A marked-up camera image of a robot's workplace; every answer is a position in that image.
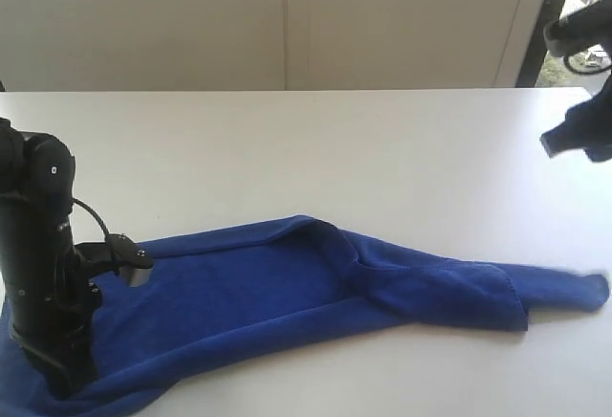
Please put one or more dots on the white vehicle outside window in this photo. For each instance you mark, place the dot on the white vehicle outside window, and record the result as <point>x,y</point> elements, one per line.
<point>594,58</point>

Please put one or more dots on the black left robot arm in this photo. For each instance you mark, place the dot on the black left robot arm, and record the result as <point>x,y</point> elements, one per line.
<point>40,169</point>

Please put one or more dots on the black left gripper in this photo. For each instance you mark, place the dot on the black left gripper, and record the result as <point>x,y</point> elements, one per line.
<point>51,313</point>

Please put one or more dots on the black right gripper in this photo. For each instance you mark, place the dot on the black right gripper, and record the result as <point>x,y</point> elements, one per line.
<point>586,127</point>

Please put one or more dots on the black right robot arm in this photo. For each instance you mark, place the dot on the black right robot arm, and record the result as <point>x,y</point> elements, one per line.
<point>578,31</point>

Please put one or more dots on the dark window frame post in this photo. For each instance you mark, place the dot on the dark window frame post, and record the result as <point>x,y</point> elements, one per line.
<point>549,10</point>

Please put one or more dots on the blue terry towel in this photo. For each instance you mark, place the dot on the blue terry towel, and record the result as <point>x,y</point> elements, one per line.
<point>224,296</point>

